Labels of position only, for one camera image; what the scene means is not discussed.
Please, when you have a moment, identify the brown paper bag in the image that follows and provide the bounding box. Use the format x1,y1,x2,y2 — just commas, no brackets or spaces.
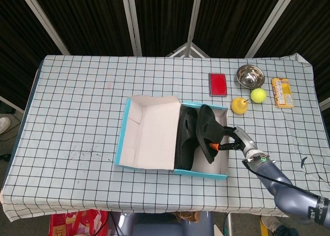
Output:
172,211,201,224

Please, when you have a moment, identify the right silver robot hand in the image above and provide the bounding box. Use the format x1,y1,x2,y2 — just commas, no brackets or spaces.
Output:
210,126,258,157

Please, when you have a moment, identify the black rubber slipper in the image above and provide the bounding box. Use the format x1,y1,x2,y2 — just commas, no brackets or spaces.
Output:
175,107,200,171
195,104,225,165

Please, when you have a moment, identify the light blue shoe box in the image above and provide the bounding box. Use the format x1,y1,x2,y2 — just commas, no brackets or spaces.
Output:
114,95,229,181

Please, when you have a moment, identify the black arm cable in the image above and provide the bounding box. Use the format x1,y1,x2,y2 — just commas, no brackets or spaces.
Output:
241,159,319,198

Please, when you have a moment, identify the blue-grey chair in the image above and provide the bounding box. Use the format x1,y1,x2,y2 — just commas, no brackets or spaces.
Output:
110,211,215,236

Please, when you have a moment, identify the checked light blue tablecloth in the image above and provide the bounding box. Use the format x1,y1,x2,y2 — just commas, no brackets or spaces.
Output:
0,53,326,223

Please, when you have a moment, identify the steel bowl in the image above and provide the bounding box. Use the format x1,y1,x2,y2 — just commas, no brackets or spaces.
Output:
236,64,266,89

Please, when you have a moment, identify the yellow-green tennis ball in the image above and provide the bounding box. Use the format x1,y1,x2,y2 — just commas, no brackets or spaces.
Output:
250,88,267,104

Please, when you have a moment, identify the yellow snack packet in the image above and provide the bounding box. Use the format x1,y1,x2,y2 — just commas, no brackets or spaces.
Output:
271,77,294,109

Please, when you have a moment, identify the white screen frame post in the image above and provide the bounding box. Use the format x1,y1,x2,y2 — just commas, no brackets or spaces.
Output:
120,0,143,57
16,0,71,56
244,0,296,58
184,0,205,57

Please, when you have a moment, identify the red stamp pad case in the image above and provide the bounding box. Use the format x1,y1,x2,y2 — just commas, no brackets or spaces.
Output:
208,72,229,97

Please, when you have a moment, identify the white triangular screen foot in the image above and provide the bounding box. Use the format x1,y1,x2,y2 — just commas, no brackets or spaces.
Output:
167,42,211,58

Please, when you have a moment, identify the red patterned bag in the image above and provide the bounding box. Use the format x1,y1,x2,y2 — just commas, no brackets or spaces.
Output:
48,209,110,236

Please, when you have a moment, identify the yellow pear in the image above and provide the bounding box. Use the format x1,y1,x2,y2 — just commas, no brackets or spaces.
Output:
231,97,250,115

